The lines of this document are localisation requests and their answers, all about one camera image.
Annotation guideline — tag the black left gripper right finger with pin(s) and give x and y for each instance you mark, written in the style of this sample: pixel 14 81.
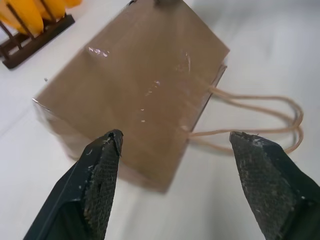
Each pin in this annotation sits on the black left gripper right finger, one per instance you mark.
pixel 272 190

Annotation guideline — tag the yellow plate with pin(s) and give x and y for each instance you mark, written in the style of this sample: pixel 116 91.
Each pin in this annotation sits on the yellow plate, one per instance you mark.
pixel 22 17
pixel 51 8
pixel 73 2

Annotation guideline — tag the dark brown wooden rack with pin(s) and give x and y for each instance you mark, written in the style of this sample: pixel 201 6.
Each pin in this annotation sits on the dark brown wooden rack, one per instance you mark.
pixel 30 42

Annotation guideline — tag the brown paper bag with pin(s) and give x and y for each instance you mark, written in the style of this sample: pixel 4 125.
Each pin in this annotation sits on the brown paper bag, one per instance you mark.
pixel 135 95

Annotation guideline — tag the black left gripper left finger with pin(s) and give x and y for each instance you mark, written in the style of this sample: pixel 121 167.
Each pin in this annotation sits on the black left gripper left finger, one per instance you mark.
pixel 82 190

